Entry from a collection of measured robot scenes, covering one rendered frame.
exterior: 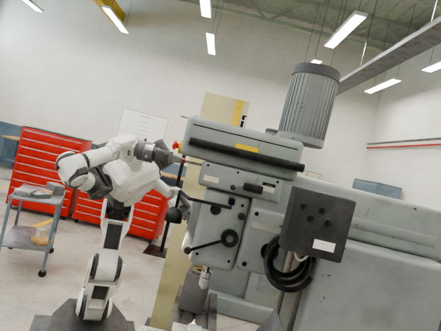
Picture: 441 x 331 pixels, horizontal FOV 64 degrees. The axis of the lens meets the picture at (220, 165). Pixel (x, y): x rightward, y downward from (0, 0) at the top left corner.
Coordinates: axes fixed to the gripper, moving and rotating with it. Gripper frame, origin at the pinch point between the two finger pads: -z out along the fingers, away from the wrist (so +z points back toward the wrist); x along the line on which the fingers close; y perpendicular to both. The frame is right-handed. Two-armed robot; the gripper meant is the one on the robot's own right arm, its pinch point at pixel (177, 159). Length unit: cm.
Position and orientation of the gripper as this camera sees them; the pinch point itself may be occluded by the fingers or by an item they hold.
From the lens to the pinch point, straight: 159.4
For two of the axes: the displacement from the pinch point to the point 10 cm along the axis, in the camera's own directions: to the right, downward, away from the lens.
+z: -9.7, -2.4, -0.1
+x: 0.0, -0.3, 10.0
